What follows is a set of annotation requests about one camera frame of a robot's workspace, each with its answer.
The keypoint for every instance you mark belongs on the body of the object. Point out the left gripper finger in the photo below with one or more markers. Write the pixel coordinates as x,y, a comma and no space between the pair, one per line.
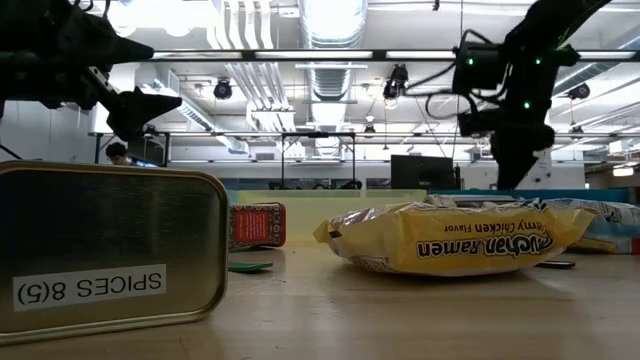
140,112
105,45

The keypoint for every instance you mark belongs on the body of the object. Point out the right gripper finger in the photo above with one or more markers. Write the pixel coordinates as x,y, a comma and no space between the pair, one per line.
517,150

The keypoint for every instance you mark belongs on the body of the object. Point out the blue-edged ramen packet silver back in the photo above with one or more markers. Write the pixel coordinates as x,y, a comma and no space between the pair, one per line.
610,225

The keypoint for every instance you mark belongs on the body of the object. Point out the dark metal spoon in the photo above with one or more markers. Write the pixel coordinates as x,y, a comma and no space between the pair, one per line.
555,264

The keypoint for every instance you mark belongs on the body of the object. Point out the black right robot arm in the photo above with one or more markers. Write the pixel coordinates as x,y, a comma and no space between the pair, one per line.
555,20

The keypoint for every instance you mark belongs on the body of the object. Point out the person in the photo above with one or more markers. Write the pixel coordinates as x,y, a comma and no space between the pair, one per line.
117,152

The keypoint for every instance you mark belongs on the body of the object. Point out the blue plastic bin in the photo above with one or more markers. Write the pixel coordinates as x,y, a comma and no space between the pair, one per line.
575,194

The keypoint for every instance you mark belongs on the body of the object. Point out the black monitor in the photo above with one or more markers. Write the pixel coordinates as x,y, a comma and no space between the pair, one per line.
422,172

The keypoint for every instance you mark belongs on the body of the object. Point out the bright ceiling lamp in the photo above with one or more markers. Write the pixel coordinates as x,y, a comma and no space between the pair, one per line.
622,171

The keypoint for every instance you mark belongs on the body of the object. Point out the yellow chicken ramen packet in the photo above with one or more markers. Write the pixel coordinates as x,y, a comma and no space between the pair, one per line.
450,240

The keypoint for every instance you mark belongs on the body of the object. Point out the black overhead beam with lights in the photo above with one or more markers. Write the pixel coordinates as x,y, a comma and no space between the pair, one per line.
380,55

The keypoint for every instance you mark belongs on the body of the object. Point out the yellow plastic bin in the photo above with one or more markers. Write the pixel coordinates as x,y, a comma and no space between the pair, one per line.
320,215

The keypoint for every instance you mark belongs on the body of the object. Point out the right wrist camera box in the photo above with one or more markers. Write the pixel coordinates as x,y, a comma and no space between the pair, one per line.
477,67

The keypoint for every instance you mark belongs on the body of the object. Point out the black hanging ceiling camera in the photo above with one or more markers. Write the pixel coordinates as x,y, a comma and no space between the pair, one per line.
222,89
395,82
580,91

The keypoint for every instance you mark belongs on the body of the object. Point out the black distant table frame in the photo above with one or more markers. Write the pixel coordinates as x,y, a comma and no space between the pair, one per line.
282,160

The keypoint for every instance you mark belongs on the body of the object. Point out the silver ceiling air duct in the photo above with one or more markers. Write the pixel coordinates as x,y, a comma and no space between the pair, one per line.
332,30

